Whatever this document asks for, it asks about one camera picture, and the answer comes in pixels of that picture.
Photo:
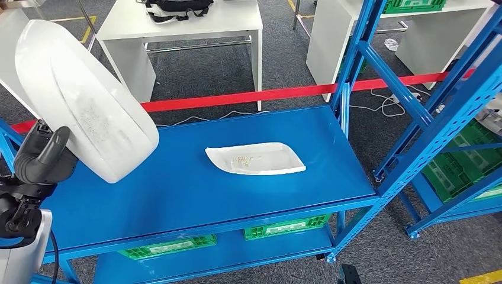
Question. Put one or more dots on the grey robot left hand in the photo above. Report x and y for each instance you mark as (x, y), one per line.
(43, 164)

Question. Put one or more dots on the white plastic shell part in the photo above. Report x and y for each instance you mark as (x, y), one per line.
(86, 98)

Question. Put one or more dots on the blue metal shelf rack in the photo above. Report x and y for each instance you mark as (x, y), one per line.
(235, 196)
(451, 215)

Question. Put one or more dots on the white shell part with writing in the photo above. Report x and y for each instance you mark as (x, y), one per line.
(255, 158)

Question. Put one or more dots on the white panel table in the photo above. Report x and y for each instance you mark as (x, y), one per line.
(325, 43)
(8, 58)
(176, 25)

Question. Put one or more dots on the black backpack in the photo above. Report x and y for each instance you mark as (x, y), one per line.
(176, 6)

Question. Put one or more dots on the red barrier belt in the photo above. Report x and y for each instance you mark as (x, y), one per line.
(274, 94)

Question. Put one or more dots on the clear crumpled plastic bag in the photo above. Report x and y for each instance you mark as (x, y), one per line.
(391, 44)

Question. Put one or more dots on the white power strip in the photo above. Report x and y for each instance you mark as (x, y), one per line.
(406, 97)

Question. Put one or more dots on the white power adapter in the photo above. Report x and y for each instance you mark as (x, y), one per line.
(439, 108)

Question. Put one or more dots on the pale grey bulky item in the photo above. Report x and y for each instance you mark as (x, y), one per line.
(492, 117)

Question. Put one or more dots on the steel table frame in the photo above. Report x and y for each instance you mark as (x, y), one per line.
(86, 16)
(196, 46)
(297, 11)

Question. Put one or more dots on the black right wrist bracket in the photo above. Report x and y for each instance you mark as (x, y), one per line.
(350, 275)

